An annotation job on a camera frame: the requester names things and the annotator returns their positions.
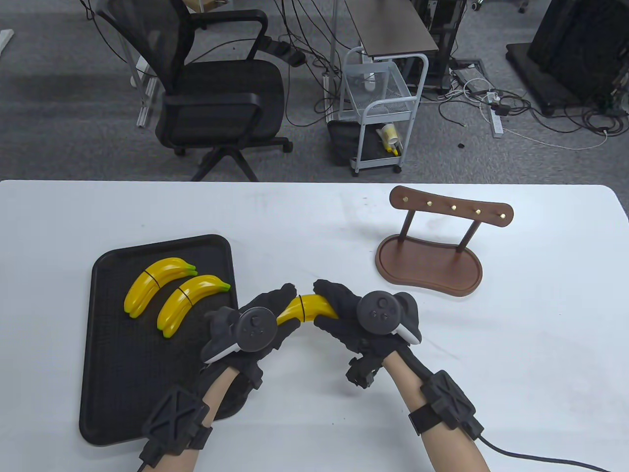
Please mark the grey black handheld controller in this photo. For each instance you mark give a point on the grey black handheld controller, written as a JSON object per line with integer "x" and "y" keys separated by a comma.
{"x": 381, "y": 312}
{"x": 255, "y": 329}

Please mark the small yellow bottle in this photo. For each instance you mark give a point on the small yellow bottle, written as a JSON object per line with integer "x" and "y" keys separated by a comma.
{"x": 393, "y": 147}

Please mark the aluminium frame bar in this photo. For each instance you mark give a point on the aluminium frame bar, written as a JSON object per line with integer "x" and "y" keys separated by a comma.
{"x": 146, "y": 105}

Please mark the white table leg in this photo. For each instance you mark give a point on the white table leg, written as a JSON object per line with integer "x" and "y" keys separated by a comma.
{"x": 5, "y": 42}

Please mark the white bottle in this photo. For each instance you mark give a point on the white bottle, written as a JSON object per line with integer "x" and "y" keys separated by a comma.
{"x": 369, "y": 84}

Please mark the brown wooden hook stand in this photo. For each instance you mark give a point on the brown wooden hook stand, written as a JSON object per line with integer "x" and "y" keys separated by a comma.
{"x": 422, "y": 265}

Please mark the black mesh office chair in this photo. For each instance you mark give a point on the black mesh office chair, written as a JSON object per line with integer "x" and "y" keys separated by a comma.
{"x": 226, "y": 93}

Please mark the white yellow paper cup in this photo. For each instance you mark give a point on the white yellow paper cup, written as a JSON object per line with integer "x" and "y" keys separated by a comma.
{"x": 388, "y": 132}

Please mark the dark grey side desk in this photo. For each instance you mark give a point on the dark grey side desk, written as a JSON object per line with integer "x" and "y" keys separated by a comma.
{"x": 393, "y": 24}

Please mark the person's left forearm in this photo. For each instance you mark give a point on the person's left forearm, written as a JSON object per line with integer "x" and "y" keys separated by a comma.
{"x": 221, "y": 388}

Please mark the grey floor socket plate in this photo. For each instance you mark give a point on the grey floor socket plate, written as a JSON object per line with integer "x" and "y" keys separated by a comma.
{"x": 469, "y": 78}

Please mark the black floor bin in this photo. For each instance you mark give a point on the black floor bin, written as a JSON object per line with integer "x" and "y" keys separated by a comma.
{"x": 341, "y": 142}

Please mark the black desk frame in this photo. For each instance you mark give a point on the black desk frame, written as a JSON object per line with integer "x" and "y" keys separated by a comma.
{"x": 444, "y": 39}

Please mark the black plastic tray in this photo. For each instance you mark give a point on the black plastic tray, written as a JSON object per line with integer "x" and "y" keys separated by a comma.
{"x": 113, "y": 344}

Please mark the black wrist tracker module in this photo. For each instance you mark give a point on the black wrist tracker module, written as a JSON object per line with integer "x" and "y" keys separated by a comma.
{"x": 447, "y": 403}
{"x": 174, "y": 423}

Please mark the person's right forearm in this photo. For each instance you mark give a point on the person's right forearm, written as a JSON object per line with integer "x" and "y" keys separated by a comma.
{"x": 403, "y": 383}

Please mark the black equipment stand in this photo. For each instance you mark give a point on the black equipment stand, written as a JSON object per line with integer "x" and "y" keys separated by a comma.
{"x": 575, "y": 49}

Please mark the brown cardboard box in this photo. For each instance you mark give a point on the brown cardboard box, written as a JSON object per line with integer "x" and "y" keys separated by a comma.
{"x": 204, "y": 5}

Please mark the person's left hand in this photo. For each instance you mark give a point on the person's left hand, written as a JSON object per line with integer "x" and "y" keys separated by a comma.
{"x": 268, "y": 300}

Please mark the white power strip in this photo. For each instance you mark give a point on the white power strip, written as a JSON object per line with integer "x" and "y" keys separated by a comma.
{"x": 325, "y": 98}
{"x": 497, "y": 125}

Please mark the black power adapter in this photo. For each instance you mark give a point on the black power adapter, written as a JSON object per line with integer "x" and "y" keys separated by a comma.
{"x": 296, "y": 58}

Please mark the black elastic band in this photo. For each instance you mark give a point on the black elastic band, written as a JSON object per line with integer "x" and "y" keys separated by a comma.
{"x": 184, "y": 293}
{"x": 301, "y": 309}
{"x": 152, "y": 279}

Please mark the person's right hand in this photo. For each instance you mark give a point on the person's right hand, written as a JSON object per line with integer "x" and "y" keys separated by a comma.
{"x": 339, "y": 307}

